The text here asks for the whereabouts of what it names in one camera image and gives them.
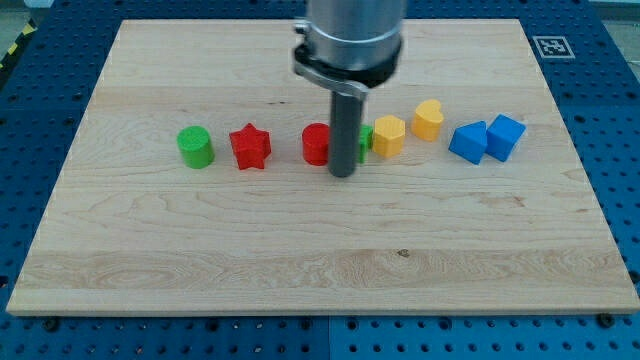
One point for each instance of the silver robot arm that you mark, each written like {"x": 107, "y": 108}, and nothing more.
{"x": 349, "y": 46}

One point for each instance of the yellow hexagon block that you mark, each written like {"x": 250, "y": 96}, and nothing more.
{"x": 389, "y": 135}

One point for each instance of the yellow heart block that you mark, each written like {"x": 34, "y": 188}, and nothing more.
{"x": 427, "y": 120}

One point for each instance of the red cylinder block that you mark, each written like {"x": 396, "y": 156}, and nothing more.
{"x": 315, "y": 140}

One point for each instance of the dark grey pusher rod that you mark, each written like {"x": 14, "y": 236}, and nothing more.
{"x": 346, "y": 114}

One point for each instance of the green block behind rod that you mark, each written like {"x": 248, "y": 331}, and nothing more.
{"x": 365, "y": 142}

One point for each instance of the red star block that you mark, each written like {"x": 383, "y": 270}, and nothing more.
{"x": 251, "y": 146}

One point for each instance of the wooden board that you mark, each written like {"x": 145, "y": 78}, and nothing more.
{"x": 130, "y": 230}

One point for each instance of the green cylinder block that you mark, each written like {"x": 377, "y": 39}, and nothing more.
{"x": 195, "y": 146}

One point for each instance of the blue triangle block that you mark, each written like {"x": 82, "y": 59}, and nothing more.
{"x": 470, "y": 141}

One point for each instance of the blue cube block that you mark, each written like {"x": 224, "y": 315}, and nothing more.
{"x": 502, "y": 136}

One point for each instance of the white fiducial marker tag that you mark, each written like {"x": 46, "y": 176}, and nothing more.
{"x": 553, "y": 47}

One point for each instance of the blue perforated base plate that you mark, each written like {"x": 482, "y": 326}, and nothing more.
{"x": 41, "y": 108}

